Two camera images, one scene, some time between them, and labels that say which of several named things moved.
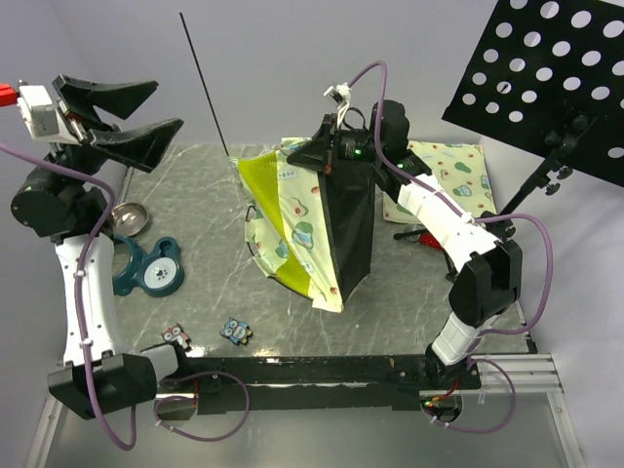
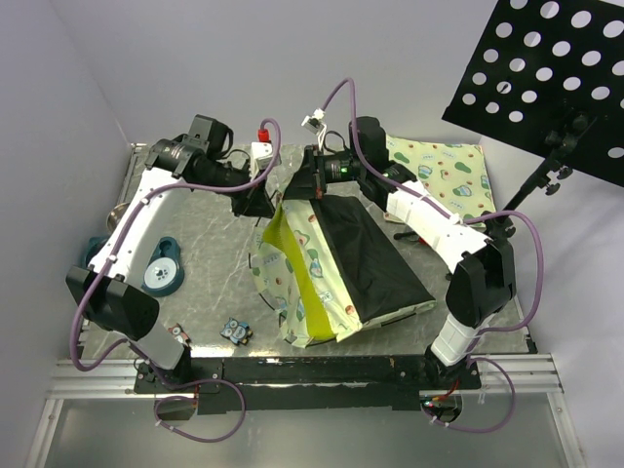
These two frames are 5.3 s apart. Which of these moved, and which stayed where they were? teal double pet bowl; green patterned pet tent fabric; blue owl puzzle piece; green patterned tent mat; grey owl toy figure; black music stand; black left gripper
Moved: green patterned pet tent fabric; black left gripper
Stayed: teal double pet bowl; grey owl toy figure; black music stand; green patterned tent mat; blue owl puzzle piece
